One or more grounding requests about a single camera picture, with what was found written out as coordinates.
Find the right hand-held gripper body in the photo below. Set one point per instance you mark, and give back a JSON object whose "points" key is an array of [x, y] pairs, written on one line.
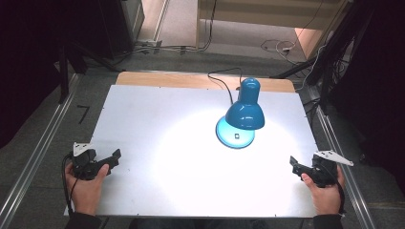
{"points": [[324, 171]]}

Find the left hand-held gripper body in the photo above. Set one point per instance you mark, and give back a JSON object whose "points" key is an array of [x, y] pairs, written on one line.
{"points": [[84, 162]]}

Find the blue desk lamp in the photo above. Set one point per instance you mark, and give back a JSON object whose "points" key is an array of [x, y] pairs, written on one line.
{"points": [[245, 113]]}

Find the person's right hand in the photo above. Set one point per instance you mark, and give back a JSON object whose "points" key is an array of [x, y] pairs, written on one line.
{"points": [[324, 198]]}

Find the person's left hand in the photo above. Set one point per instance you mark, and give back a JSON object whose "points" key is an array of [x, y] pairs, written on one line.
{"points": [[84, 191]]}

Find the black metal stand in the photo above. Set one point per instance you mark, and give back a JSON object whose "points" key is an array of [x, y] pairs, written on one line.
{"points": [[63, 73], [331, 54]]}

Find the grey power strip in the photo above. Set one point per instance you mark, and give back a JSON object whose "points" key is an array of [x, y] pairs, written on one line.
{"points": [[149, 44]]}

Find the dark cabinet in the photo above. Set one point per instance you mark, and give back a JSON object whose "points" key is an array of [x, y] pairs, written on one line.
{"points": [[121, 25]]}

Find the wooden shelf unit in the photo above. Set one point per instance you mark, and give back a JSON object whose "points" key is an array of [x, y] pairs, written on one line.
{"points": [[254, 14]]}

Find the metal floor rail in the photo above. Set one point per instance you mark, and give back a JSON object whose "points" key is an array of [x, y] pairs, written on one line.
{"points": [[344, 178], [38, 143]]}

